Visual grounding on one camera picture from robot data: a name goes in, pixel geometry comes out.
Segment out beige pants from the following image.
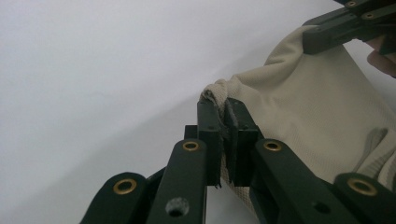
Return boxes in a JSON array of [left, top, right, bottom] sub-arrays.
[[200, 24, 396, 216]]

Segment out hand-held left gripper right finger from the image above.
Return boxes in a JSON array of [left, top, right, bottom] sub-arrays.
[[224, 97, 264, 188]]

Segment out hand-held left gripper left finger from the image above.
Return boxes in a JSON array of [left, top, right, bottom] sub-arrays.
[[184, 98, 223, 187]]

